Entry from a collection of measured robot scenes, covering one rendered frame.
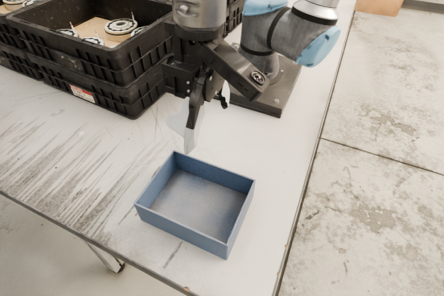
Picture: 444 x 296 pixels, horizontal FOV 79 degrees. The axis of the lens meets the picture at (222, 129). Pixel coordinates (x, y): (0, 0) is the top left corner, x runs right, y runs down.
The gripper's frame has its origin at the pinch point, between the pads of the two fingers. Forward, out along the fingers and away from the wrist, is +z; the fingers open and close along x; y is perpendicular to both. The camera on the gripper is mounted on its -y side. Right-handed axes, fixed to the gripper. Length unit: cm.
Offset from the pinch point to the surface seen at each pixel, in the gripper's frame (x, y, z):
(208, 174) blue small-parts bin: -1.1, 1.0, 14.6
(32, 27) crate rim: -8, 56, -6
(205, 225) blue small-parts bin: 8.7, -3.6, 17.8
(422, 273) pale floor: -46, -78, 84
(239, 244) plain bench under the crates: 8.9, -11.4, 18.3
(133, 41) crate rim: -13.7, 28.4, -6.3
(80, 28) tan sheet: -27, 64, 2
